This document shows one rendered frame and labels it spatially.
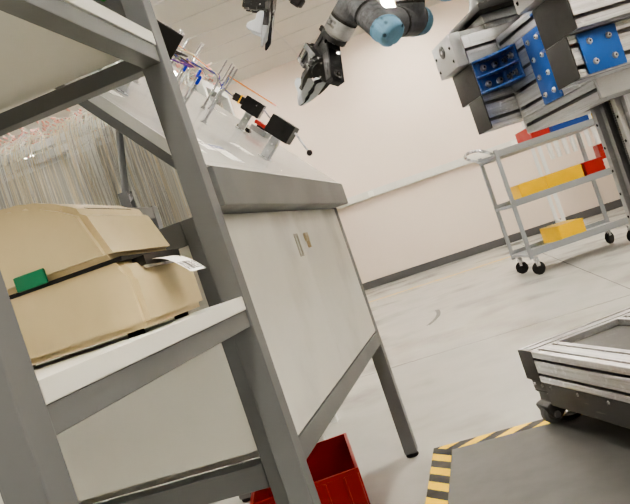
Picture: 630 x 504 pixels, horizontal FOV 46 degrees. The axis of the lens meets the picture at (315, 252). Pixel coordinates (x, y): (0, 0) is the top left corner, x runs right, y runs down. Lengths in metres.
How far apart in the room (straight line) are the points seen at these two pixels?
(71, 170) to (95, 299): 2.17
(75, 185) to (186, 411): 1.89
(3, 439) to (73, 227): 0.36
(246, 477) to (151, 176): 1.83
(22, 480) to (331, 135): 9.81
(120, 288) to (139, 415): 0.43
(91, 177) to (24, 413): 2.43
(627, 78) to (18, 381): 1.48
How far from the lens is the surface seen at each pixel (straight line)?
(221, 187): 1.17
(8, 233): 0.93
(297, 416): 1.31
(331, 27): 1.99
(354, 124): 10.27
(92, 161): 2.97
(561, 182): 5.93
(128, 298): 0.87
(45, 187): 3.08
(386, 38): 1.90
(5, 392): 0.58
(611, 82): 1.78
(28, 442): 0.58
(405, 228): 10.15
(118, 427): 1.29
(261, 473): 1.22
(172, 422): 1.25
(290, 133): 1.71
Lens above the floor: 0.68
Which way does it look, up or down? level
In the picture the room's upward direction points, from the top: 19 degrees counter-clockwise
